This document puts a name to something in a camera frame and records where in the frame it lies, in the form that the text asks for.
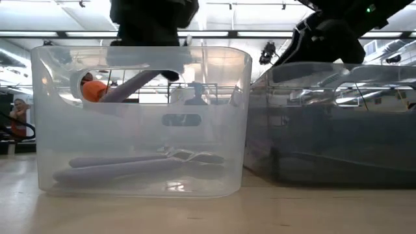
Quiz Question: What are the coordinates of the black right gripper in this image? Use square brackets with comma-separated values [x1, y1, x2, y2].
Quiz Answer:
[276, 18, 367, 64]

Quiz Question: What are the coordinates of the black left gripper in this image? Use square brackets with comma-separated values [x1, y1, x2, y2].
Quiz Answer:
[109, 0, 200, 82]

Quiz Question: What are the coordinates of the lavender-handled silver spoon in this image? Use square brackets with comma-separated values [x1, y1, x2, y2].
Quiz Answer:
[101, 34, 193, 103]
[52, 152, 225, 178]
[53, 155, 226, 183]
[69, 148, 196, 168]

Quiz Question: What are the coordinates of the white ceiling air vent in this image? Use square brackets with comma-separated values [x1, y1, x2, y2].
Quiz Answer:
[363, 39, 378, 59]

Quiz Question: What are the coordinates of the clear plastic bin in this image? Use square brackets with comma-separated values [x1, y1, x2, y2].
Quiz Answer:
[31, 45, 253, 199]

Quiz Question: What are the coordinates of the long ceiling light bar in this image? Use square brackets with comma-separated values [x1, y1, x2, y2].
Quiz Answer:
[0, 30, 416, 40]

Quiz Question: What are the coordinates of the smoke grey plastic bin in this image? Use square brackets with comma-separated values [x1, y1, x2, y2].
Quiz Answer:
[243, 61, 416, 189]

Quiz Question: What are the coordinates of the black curved cable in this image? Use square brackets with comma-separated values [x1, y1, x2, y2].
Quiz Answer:
[0, 112, 36, 141]

